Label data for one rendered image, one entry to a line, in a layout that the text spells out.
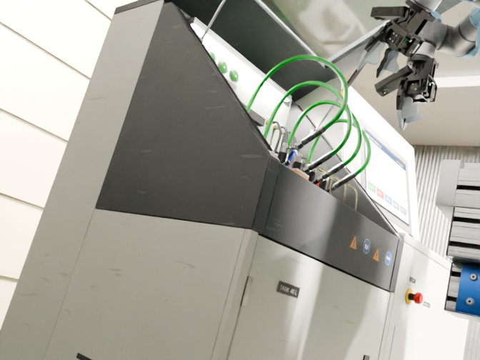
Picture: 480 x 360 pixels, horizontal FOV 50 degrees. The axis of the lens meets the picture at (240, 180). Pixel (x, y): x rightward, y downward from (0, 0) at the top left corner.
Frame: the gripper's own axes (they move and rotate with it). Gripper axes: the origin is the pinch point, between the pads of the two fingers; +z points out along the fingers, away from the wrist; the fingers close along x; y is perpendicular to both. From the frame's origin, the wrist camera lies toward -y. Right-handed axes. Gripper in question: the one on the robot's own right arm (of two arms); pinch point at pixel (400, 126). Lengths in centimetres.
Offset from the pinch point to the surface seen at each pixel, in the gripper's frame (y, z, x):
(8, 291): -240, 86, 26
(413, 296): -1, 43, 32
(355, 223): -3.0, 31.3, -7.7
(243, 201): -7, 38, -47
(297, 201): -2.9, 33.9, -34.3
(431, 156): -235, -216, 563
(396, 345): -3, 58, 30
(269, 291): -3, 55, -36
